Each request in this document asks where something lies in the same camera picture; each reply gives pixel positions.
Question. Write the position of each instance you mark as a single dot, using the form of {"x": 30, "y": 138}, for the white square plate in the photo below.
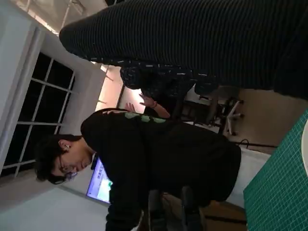
{"x": 305, "y": 146}

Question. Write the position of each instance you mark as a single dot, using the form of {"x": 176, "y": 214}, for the green cutting mat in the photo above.
{"x": 276, "y": 187}

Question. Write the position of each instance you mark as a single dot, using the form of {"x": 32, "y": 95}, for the person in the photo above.
{"x": 156, "y": 156}
{"x": 154, "y": 106}

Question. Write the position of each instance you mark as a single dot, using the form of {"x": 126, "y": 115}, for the dark grid window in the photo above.
{"x": 43, "y": 108}

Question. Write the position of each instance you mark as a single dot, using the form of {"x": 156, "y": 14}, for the computer monitor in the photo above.
{"x": 99, "y": 185}

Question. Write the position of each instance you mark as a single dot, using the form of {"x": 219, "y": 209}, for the office chair with white base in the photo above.
{"x": 231, "y": 115}

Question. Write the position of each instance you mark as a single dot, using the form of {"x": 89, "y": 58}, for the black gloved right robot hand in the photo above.
{"x": 192, "y": 36}

